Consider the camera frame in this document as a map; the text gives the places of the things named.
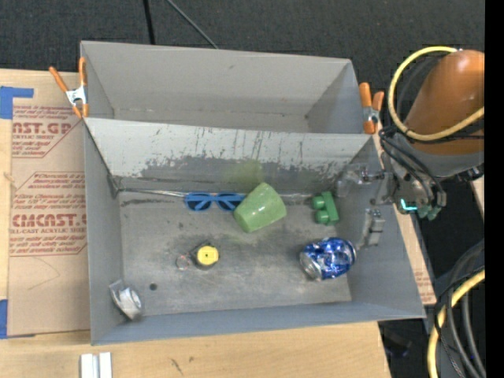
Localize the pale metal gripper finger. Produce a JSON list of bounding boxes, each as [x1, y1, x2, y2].
[[359, 208, 387, 249], [335, 163, 386, 198]]

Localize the green toy building block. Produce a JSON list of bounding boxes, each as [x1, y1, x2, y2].
[[311, 191, 341, 225]]

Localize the crushed blue drink can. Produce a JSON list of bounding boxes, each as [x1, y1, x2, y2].
[[298, 236, 358, 282]]

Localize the green cup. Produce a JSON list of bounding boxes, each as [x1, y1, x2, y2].
[[232, 182, 287, 234]]

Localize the grey metal bin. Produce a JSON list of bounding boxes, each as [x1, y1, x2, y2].
[[80, 40, 428, 347]]

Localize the blue sunglasses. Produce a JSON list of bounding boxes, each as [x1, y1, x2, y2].
[[183, 191, 247, 213]]

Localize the brown cardboard board, red print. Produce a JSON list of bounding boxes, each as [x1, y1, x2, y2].
[[0, 68, 437, 339]]

